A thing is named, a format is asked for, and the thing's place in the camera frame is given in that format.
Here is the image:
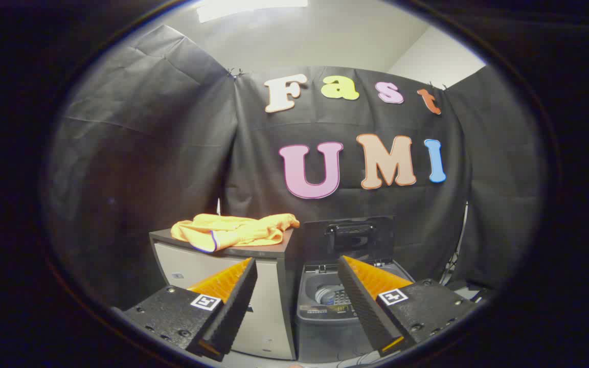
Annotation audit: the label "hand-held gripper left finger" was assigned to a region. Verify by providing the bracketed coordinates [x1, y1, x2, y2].
[121, 257, 258, 362]

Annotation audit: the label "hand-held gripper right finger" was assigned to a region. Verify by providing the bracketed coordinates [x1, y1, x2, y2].
[337, 255, 479, 357]

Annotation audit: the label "grey washing machine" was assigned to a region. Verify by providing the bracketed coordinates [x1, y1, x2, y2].
[294, 260, 418, 363]

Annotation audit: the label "orange garment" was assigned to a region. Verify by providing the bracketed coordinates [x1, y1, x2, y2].
[171, 213, 301, 254]

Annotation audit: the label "white cabinet with dark top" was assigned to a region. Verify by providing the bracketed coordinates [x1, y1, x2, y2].
[149, 228, 298, 361]

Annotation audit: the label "black backdrop cloth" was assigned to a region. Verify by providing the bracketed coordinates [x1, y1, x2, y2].
[44, 25, 548, 307]

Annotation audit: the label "black cables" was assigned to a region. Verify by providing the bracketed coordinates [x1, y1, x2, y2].
[440, 202, 471, 287]

